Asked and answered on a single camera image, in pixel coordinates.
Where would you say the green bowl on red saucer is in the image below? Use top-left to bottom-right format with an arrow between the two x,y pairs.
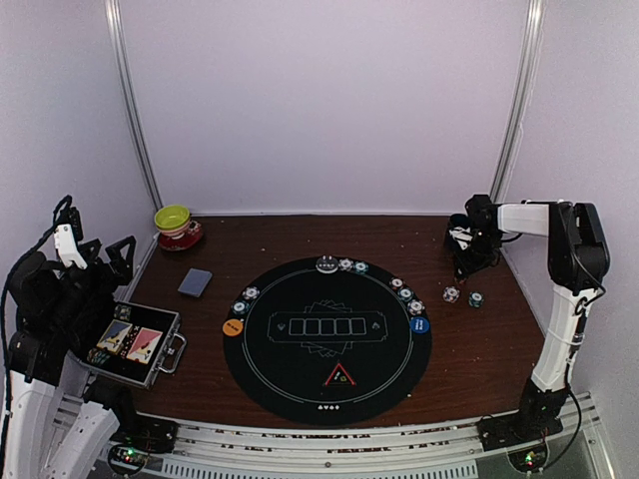
154,205 -> 204,251

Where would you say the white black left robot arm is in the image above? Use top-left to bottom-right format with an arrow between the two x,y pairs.
9,255 -> 432,426

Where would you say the green poker chip stack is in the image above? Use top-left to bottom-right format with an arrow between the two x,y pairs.
468,291 -> 484,308

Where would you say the blue playing card deck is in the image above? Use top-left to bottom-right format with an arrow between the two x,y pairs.
178,268 -> 213,297

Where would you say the aluminium poker case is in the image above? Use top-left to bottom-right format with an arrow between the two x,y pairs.
79,301 -> 188,389

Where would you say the orange round blind button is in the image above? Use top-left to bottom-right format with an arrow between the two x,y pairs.
222,318 -> 244,337

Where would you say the blue white poker chip stack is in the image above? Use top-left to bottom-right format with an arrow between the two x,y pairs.
442,285 -> 460,303

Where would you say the clear round dealer button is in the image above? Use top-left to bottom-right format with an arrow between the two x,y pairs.
316,254 -> 339,274

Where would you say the blue card box in case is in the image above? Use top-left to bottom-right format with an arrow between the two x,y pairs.
96,319 -> 132,354

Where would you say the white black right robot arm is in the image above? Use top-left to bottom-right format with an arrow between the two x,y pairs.
444,195 -> 610,441

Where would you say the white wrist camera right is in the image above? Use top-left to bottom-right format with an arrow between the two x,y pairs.
448,227 -> 473,250

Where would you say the aluminium front rail frame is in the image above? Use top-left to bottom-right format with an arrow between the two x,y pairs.
87,394 -> 618,478

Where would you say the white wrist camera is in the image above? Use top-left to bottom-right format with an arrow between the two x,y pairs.
448,227 -> 473,250
54,207 -> 88,269

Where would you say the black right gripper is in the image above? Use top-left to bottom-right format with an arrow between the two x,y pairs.
454,231 -> 503,276

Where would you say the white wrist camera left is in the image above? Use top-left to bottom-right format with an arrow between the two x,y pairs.
54,207 -> 88,269

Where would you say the red chip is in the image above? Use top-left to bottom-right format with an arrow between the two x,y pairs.
389,277 -> 404,289

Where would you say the red card box in case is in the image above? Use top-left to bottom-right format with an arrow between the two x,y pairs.
126,327 -> 163,364

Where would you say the dark blue enamel mug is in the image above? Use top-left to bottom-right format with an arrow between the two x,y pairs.
444,214 -> 471,249

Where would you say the round black poker mat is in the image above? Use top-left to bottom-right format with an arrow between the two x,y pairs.
223,256 -> 432,426

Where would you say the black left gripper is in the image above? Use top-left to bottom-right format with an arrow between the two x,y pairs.
47,235 -> 135,333

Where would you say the blue round blind button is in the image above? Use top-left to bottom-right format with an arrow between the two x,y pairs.
409,315 -> 430,334

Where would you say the red black triangle marker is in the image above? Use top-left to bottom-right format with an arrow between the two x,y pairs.
323,363 -> 356,387

